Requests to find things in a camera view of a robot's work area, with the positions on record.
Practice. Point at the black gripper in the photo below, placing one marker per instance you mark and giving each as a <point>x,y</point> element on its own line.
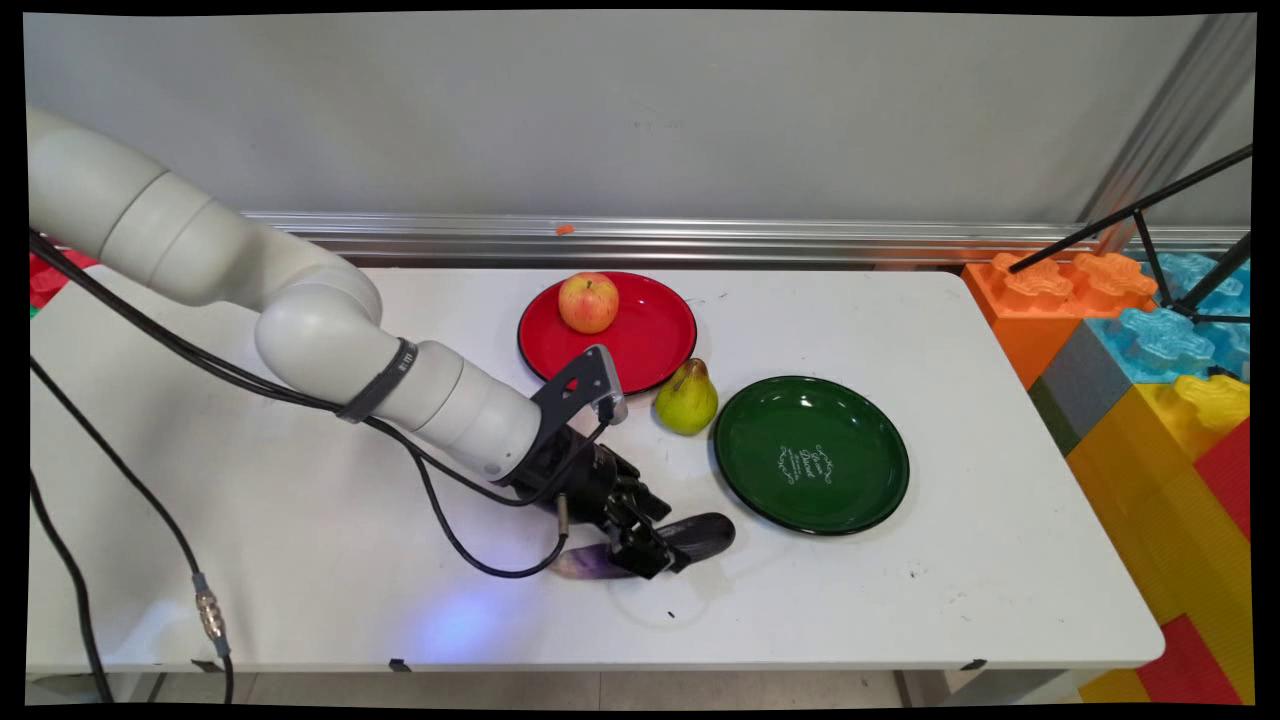
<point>585,475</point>

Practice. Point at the purple toy eggplant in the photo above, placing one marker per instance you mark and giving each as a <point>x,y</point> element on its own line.
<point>705,535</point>

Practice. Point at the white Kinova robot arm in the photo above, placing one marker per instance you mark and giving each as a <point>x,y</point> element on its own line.
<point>320,330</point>

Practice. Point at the green toy pear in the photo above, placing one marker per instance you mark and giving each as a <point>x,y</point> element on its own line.
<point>686,402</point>

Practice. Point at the green plate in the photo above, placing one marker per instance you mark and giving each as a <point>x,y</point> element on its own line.
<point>810,455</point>

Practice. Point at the red plate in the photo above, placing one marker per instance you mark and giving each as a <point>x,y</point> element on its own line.
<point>650,330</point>

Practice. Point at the red yellow toy apple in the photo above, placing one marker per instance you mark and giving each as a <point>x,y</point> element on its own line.
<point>589,302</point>

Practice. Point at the grey table leg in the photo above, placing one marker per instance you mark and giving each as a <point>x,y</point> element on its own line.
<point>990,688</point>

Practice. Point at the orange giant toy brick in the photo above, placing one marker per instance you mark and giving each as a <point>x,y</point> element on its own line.
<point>1030,320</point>

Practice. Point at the grey giant toy brick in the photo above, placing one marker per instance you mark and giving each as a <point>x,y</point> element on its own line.
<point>1080,385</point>

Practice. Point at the yellow giant toy brick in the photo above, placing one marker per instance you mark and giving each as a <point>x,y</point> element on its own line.
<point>1150,500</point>

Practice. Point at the blue giant toy brick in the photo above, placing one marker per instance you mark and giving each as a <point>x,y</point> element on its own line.
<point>1165,345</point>

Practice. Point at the black tripod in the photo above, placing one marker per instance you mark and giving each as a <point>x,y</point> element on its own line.
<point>1145,235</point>

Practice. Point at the red giant toy brick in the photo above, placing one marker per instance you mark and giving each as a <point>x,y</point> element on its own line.
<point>48,280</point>

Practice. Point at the slanted aluminium profile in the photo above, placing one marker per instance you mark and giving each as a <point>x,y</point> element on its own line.
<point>1170,120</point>

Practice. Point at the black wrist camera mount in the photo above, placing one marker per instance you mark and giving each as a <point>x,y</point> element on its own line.
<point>580,385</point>

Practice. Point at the horizontal aluminium rail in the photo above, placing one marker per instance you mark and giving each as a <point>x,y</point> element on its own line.
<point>800,240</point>

